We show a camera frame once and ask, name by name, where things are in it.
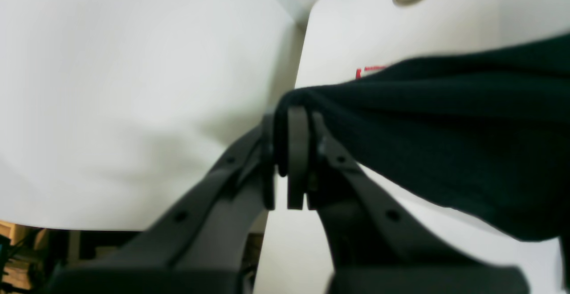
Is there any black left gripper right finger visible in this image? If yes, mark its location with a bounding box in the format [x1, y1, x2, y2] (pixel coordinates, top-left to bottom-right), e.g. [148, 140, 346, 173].
[286, 106, 529, 294]

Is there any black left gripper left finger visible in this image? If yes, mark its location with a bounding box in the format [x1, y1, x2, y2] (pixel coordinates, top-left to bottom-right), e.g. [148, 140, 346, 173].
[47, 113, 275, 294]

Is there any black T-shirt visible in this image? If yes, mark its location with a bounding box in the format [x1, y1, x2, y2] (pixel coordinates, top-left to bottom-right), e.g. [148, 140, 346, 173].
[273, 33, 570, 286]

